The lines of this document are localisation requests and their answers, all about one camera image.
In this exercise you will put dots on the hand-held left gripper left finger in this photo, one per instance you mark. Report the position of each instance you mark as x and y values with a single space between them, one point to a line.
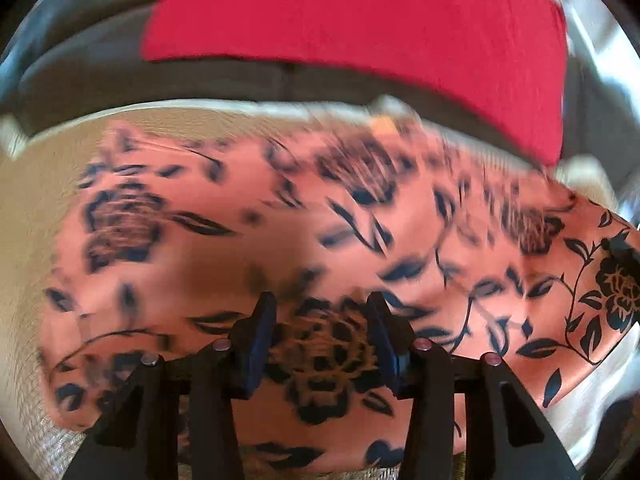
257 345

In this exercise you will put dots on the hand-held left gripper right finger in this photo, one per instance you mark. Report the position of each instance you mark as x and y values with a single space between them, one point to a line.
387 345

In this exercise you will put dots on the pink floral blouse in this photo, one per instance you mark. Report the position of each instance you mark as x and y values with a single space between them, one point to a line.
280 240

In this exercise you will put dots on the woven mat with beige border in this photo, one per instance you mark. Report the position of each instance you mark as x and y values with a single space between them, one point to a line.
30 200

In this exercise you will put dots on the red cloth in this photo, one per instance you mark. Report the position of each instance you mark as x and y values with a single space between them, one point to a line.
360 25

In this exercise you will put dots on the dark brown leather sofa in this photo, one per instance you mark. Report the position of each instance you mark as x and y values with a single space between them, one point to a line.
85 65

